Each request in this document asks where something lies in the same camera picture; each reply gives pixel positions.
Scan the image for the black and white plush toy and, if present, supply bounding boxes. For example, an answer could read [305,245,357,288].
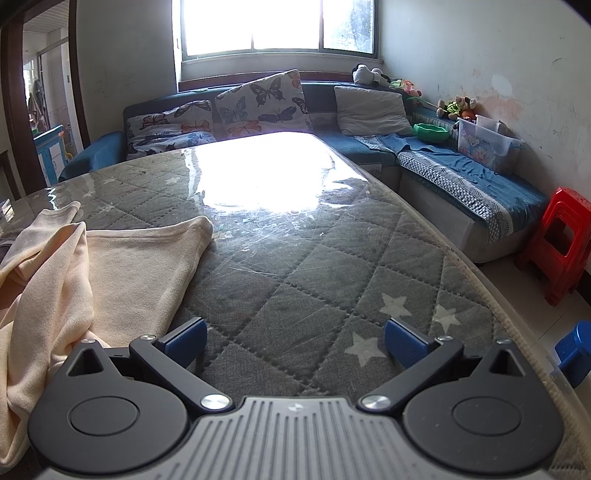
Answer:
[353,64,391,86]

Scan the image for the blue plastic stool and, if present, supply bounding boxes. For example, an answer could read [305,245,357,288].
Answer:
[554,322,591,388]

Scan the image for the dark wooden door frame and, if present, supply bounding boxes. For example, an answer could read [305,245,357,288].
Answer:
[0,0,90,199]

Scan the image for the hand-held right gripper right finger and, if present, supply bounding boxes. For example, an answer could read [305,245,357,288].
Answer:
[360,318,529,413]

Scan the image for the butterfly print pillow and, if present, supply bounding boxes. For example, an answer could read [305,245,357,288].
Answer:
[126,99,218,161]
[215,69,315,141]

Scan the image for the plain grey pillow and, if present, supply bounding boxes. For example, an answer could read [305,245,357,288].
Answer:
[333,85,414,137]

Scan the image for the brown plush toys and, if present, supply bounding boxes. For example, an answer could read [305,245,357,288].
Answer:
[436,96,478,121]

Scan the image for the window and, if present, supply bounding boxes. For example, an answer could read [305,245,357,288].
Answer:
[173,0,386,63]

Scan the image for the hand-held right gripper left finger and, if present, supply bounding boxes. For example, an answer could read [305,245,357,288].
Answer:
[64,318,232,413]

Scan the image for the cream yellow towel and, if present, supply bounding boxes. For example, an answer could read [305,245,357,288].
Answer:
[0,203,214,444]

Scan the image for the blue sofa cover cloth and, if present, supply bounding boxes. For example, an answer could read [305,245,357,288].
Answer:
[365,134,550,232]

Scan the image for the green plastic bowl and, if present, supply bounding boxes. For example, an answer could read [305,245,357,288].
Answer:
[413,122,451,143]

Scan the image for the blue corner sofa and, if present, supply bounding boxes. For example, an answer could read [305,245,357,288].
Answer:
[59,80,550,264]

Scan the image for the colourful plastic toy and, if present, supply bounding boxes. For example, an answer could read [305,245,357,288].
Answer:
[390,79,423,97]

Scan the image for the clear plastic storage box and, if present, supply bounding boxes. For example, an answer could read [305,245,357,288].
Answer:
[457,115,525,174]

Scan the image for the red plastic stool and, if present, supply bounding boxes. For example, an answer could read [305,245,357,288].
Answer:
[516,187,591,305]

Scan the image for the blue and white small cabinet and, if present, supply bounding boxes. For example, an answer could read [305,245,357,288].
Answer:
[33,124,75,185]

